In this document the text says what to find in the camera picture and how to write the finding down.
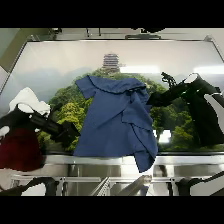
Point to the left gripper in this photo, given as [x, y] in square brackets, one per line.
[67, 132]

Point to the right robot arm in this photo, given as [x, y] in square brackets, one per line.
[203, 113]

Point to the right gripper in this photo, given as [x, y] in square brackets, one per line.
[156, 99]

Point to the blue shirt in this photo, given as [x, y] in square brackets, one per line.
[113, 123]

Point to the silver frame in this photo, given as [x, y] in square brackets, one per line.
[110, 181]

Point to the dark red garment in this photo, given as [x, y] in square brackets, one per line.
[18, 150]

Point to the white garment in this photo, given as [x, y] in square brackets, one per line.
[28, 98]

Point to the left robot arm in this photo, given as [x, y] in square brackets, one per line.
[40, 120]

